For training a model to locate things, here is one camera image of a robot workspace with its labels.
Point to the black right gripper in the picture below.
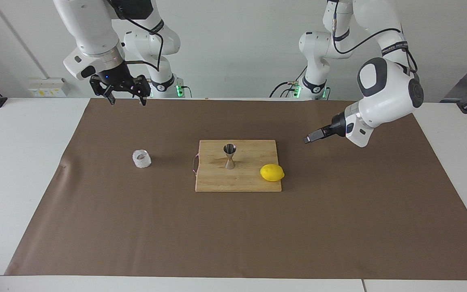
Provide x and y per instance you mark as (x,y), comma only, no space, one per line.
(116,75)

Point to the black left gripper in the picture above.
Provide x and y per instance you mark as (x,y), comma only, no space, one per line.
(339,125)

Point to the clear textured glass cup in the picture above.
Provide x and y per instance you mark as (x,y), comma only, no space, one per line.
(142,159)

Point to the steel double jigger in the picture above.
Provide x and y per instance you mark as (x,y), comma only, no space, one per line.
(230,163)

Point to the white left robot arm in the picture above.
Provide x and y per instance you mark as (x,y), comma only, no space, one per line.
(383,93)

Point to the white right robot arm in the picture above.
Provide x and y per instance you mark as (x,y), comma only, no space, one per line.
(91,28)

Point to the yellow lemon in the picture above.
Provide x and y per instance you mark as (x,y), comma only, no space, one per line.
(272,172)

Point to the wooden cutting board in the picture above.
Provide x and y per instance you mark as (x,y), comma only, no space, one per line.
(249,182)

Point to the brown table mat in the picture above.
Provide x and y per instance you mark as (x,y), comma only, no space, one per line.
(233,235)

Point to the white wall socket box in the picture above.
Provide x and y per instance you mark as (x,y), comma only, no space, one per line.
(47,87)

